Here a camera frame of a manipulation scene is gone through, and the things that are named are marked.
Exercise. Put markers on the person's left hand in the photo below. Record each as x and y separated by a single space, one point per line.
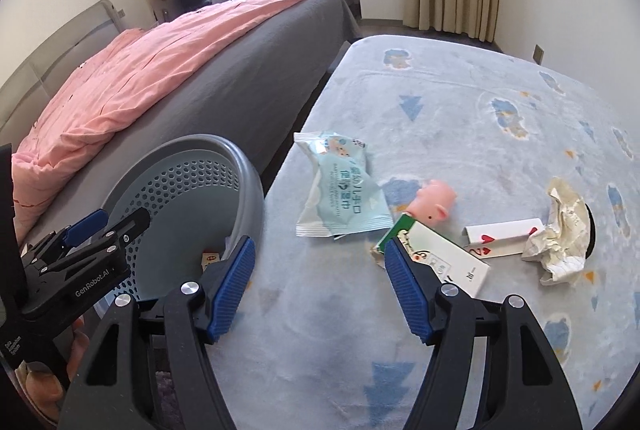
77 345

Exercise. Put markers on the dark wooden chair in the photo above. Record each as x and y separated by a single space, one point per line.
165 13

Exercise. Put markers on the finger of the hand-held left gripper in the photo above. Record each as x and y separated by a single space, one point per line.
87 221
127 227

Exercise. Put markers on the green and white carton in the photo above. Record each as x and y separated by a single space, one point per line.
450 260

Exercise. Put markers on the purple rug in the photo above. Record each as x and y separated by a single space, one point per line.
162 390

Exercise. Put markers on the pink quilt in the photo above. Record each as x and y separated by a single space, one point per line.
125 85

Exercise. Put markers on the grey perforated plastic basket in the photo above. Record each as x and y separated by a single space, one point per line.
190 180

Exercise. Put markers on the grey headboard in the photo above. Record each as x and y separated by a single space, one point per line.
60 50

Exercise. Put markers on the wall outlet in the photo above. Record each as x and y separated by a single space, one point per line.
538 54

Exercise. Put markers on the grey bed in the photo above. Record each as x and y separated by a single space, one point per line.
260 75

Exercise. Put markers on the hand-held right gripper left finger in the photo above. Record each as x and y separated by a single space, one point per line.
230 290

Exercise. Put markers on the white heart print card box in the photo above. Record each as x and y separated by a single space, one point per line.
500 232

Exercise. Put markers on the pink pig toy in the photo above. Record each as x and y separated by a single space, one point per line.
432 200

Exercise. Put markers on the black elastic band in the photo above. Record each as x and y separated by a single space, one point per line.
591 235

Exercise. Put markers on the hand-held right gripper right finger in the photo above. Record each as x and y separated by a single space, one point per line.
405 290

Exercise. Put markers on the light green wet wipes packet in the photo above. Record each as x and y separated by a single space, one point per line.
340 195

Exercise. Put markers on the cream paper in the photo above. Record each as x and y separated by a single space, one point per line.
560 235

